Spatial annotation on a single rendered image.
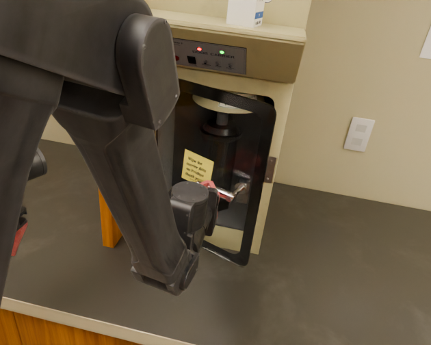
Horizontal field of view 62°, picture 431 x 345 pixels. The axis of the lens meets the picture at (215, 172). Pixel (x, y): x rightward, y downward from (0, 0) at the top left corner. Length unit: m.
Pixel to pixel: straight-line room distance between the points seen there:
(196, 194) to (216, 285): 0.39
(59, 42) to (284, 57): 0.52
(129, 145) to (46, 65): 0.12
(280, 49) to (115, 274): 0.62
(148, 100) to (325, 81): 1.02
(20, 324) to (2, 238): 0.84
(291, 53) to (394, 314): 0.64
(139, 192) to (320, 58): 0.95
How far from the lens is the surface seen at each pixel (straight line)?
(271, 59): 0.67
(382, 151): 1.32
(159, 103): 0.24
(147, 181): 0.33
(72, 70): 0.19
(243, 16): 0.66
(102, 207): 0.91
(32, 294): 0.91
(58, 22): 0.18
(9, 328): 1.08
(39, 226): 1.09
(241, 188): 0.74
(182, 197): 0.53
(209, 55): 0.70
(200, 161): 0.77
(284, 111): 0.78
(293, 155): 1.29
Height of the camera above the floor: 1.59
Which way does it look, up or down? 30 degrees down
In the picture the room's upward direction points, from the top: 6 degrees clockwise
